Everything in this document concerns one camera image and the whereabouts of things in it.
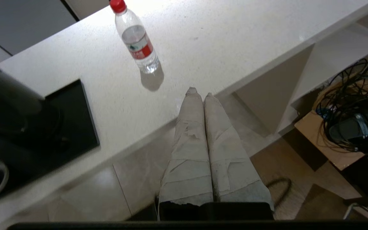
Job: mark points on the clear plastic water bottle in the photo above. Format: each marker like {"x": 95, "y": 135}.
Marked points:
{"x": 137, "y": 41}

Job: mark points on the white shelf unit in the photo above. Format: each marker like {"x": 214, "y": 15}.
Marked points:
{"x": 337, "y": 57}

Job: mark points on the metal chair frame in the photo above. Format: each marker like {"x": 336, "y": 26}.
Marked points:
{"x": 363, "y": 207}

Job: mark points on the open cardboard box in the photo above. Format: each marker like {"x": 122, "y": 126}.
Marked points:
{"x": 327, "y": 143}

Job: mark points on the black electric kettle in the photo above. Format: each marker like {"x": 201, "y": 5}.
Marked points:
{"x": 5, "y": 92}

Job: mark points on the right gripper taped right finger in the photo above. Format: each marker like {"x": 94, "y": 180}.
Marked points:
{"x": 232, "y": 166}

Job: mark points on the black rectangular tray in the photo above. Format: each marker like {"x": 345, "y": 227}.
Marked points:
{"x": 72, "y": 127}

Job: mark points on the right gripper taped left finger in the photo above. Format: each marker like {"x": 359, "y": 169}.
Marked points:
{"x": 190, "y": 153}

